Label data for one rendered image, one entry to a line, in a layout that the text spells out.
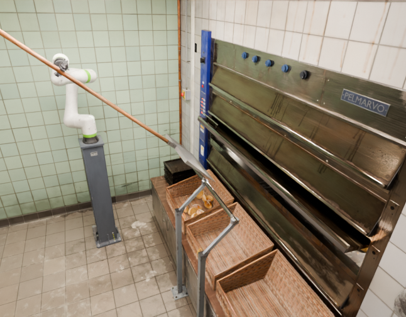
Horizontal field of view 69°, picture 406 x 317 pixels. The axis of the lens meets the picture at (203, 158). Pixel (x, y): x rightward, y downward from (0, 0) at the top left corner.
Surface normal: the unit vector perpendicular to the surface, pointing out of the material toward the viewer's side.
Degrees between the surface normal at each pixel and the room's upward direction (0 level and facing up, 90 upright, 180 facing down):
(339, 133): 69
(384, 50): 90
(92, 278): 0
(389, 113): 90
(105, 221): 90
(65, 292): 0
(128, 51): 90
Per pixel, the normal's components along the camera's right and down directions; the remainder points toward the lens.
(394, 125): -0.92, 0.16
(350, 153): -0.86, -0.15
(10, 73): 0.39, 0.44
